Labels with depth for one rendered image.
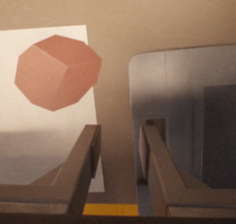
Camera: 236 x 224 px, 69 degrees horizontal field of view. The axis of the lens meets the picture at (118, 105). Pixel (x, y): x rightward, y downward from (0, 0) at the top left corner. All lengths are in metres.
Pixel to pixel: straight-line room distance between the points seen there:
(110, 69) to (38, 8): 0.15
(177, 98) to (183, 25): 0.12
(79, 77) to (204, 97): 0.18
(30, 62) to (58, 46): 0.05
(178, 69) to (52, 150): 0.26
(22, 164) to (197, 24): 0.40
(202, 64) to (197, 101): 0.04
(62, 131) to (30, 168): 0.11
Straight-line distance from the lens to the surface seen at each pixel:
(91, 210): 1.37
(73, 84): 0.28
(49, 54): 0.28
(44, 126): 0.34
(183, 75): 0.22
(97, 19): 0.30
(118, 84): 0.29
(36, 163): 0.39
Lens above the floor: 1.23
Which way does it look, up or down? 76 degrees down
